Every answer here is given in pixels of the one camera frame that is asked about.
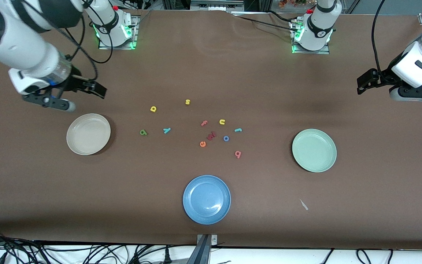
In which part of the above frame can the brown table cover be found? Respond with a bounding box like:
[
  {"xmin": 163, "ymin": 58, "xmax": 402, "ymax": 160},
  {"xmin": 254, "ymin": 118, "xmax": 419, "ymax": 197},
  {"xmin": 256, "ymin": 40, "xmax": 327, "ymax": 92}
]
[{"xmin": 0, "ymin": 9, "xmax": 422, "ymax": 250}]

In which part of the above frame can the thin black hanging cable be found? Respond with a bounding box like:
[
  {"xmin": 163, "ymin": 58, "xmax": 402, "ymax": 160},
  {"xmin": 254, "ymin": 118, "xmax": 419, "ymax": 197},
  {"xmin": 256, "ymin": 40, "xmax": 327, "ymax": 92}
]
[{"xmin": 320, "ymin": 249, "xmax": 335, "ymax": 264}]

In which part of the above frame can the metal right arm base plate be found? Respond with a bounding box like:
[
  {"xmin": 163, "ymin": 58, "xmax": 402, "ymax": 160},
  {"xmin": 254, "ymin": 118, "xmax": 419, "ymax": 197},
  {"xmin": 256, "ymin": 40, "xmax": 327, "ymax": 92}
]
[{"xmin": 98, "ymin": 15, "xmax": 139, "ymax": 50}]

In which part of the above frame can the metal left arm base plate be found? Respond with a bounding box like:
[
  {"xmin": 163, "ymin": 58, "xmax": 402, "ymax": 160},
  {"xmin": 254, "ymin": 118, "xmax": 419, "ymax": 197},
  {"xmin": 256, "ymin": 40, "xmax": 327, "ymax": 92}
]
[{"xmin": 291, "ymin": 20, "xmax": 330, "ymax": 55}]

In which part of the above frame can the beige round plate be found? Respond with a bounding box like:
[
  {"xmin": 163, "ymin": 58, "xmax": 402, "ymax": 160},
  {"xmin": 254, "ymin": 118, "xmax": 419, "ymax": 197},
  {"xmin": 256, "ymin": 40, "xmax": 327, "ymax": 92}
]
[{"xmin": 66, "ymin": 113, "xmax": 111, "ymax": 155}]

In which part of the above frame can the grey metal table bracket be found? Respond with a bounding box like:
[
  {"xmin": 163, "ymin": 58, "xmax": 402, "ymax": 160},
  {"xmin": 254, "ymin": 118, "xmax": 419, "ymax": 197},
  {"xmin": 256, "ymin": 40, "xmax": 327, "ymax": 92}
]
[{"xmin": 187, "ymin": 234, "xmax": 218, "ymax": 264}]

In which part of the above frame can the black cable on table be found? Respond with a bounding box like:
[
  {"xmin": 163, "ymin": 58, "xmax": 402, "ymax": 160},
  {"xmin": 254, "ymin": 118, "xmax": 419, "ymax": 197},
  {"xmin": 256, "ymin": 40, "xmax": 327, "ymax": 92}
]
[{"xmin": 229, "ymin": 10, "xmax": 303, "ymax": 33}]

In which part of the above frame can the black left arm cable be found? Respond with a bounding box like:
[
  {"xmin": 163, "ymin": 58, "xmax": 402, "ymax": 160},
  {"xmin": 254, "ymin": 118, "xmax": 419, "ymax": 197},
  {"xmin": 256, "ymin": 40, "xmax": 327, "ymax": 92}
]
[{"xmin": 371, "ymin": 0, "xmax": 389, "ymax": 76}]

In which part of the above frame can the pale green round plate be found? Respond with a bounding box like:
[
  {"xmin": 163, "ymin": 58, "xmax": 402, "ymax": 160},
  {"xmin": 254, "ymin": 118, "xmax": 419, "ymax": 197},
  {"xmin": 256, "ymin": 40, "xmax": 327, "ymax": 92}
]
[{"xmin": 292, "ymin": 129, "xmax": 337, "ymax": 173}]

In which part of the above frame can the grey metal equipment frame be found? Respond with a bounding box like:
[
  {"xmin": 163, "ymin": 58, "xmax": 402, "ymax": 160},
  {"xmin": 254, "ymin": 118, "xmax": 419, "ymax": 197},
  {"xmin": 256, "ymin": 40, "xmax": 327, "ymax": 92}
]
[{"xmin": 191, "ymin": 0, "xmax": 244, "ymax": 11}]

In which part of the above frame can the blue round plate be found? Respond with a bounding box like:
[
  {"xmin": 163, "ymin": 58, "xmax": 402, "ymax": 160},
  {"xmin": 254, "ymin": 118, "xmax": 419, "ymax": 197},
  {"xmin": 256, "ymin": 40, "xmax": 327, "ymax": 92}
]
[{"xmin": 183, "ymin": 175, "xmax": 232, "ymax": 225}]

